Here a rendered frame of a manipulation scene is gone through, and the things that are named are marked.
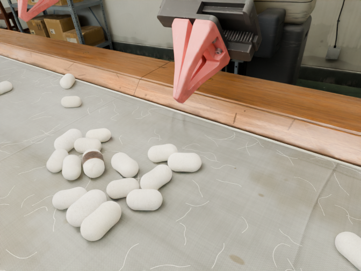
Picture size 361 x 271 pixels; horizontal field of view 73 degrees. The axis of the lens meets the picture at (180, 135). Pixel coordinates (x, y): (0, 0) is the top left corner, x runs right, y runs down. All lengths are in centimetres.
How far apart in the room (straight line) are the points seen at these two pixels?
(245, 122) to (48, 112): 31
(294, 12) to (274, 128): 80
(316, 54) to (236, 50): 205
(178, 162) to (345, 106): 23
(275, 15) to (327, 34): 137
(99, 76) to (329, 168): 40
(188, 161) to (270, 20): 74
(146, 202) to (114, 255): 5
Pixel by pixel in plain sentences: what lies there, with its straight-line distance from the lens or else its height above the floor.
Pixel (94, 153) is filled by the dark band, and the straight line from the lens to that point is 28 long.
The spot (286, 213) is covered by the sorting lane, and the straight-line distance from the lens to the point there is 25.
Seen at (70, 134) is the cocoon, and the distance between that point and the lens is 33.
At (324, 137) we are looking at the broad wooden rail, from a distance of 32.
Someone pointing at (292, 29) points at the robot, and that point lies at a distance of 110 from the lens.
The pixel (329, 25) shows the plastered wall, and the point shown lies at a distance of 227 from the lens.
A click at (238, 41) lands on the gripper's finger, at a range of 28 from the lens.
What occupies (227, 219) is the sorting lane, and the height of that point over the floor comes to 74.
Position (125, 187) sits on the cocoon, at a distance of 24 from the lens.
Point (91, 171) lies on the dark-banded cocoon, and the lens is 27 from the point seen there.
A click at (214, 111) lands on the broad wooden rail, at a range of 35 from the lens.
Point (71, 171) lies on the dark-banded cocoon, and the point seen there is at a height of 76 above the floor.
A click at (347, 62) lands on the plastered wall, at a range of 234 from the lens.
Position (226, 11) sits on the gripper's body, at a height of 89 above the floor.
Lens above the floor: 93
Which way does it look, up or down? 37 degrees down
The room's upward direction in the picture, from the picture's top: 4 degrees counter-clockwise
